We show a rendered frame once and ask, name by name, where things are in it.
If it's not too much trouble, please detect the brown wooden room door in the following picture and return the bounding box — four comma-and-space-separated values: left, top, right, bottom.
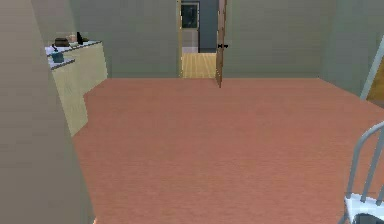
215, 0, 228, 89

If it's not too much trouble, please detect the dark framed window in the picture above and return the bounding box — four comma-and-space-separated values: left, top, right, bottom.
180, 1, 200, 30

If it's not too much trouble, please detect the cream kitchen counter cabinet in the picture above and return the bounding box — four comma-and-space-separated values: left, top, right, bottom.
44, 40, 109, 138

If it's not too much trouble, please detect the brown toaster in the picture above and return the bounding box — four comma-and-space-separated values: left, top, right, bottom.
54, 37, 71, 48

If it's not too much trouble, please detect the grey metal chair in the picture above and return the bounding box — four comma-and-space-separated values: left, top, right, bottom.
337, 121, 384, 224

